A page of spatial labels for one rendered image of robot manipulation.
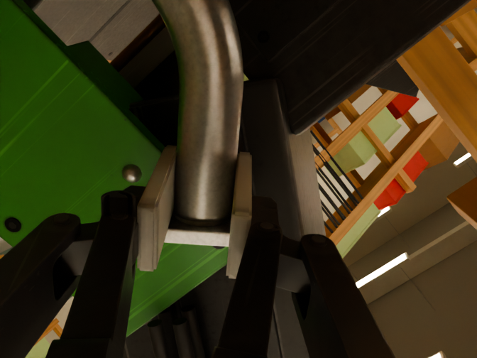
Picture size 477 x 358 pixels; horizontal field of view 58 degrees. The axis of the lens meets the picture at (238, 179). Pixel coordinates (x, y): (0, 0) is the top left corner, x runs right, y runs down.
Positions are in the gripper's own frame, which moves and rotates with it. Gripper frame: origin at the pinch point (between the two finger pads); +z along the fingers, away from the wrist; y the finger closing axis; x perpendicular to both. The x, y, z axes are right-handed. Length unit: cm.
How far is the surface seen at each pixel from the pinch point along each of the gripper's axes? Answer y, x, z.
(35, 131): -9.6, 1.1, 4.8
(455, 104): 47, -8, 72
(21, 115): -10.3, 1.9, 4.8
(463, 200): 39, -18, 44
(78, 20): -24, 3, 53
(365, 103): 266, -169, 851
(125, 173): -4.6, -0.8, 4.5
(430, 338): 282, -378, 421
